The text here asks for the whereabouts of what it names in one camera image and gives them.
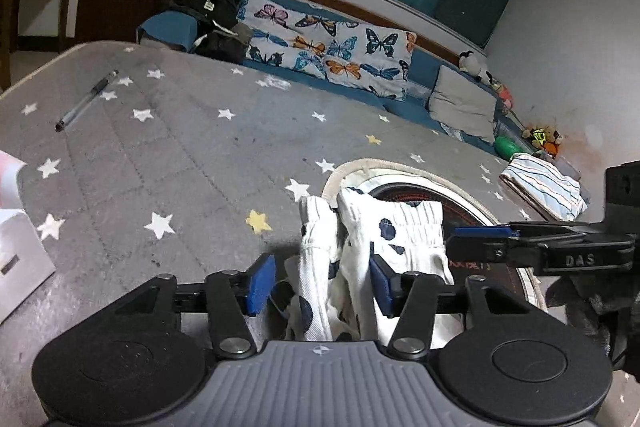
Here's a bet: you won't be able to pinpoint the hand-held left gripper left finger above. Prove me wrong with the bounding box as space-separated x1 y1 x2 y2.
102 252 278 360

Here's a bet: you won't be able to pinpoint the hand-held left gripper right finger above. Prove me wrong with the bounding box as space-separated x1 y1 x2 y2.
369 253 536 360

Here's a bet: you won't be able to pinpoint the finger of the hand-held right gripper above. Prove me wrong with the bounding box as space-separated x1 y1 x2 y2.
444 219 635 279

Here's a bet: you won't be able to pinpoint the white polka dot pants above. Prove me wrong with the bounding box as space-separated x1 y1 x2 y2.
270 187 463 350

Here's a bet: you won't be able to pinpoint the folded striped cloth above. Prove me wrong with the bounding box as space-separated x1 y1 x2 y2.
500 153 588 222

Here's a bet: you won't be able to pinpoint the green ball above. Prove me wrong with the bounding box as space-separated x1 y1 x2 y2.
494 136 523 159

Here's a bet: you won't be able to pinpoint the grey pillow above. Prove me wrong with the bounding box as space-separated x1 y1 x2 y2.
427 64 498 142

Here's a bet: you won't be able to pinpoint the black and white plush toy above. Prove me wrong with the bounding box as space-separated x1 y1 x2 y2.
459 49 490 80

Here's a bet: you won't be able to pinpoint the blue padded bench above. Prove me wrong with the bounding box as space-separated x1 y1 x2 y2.
240 0 526 158

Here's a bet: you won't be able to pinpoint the dark olive cloth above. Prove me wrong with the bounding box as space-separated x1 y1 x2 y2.
192 23 253 65

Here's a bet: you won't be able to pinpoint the white tissue pack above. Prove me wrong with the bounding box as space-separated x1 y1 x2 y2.
0 207 57 324

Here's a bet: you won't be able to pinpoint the butterfly print pillow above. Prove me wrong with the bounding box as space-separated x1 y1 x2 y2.
235 0 418 102

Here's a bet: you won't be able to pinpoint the clear ballpoint pen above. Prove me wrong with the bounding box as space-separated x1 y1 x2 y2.
54 69 120 132

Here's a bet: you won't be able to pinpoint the blue sofa cushion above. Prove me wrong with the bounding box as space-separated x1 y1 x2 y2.
137 12 198 52

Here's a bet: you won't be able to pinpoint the pink patterned plastic bag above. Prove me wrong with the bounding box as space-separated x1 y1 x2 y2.
0 151 28 210

